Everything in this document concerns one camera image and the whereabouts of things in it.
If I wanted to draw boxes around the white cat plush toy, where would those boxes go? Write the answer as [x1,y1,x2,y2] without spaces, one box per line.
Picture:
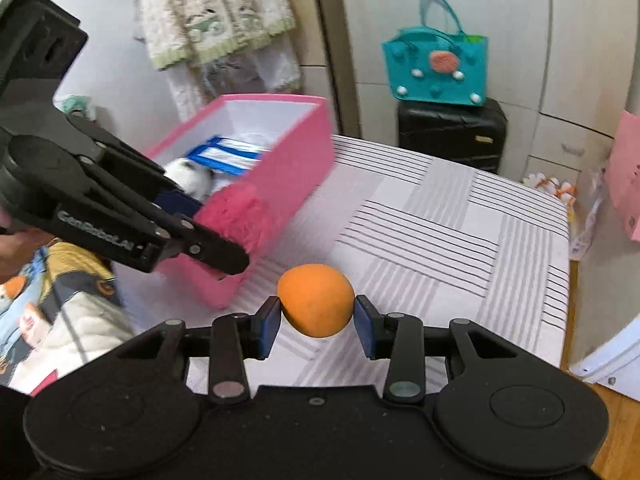
[164,157,215,202]

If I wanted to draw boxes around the red fluffy pompom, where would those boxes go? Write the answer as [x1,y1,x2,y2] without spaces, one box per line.
[194,182,278,257]

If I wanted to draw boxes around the blue white wipes pack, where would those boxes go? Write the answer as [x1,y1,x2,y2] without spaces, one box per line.
[186,136,269,177]

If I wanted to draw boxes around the orange soft ball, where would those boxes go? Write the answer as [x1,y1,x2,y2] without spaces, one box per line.
[277,263,355,338]

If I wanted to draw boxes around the striped table cloth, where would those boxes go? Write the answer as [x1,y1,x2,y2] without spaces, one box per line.
[114,136,568,393]

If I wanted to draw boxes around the pink storage box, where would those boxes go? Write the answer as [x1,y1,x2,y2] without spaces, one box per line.
[144,92,336,311]

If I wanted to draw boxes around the cream green knit cardigan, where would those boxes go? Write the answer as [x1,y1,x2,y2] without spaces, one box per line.
[137,0,302,122]

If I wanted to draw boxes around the white door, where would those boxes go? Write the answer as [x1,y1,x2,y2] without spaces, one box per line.
[568,316,640,401]

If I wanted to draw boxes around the black suitcase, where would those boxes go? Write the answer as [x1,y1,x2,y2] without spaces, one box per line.
[397,99,508,174]

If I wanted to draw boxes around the teal felt handbag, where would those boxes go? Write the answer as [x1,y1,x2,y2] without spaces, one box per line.
[382,0,489,106]

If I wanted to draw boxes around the pink paper bag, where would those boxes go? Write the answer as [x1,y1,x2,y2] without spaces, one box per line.
[605,110,640,242]

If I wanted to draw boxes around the white wardrobe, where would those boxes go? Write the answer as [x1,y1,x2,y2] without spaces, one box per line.
[317,0,639,180]

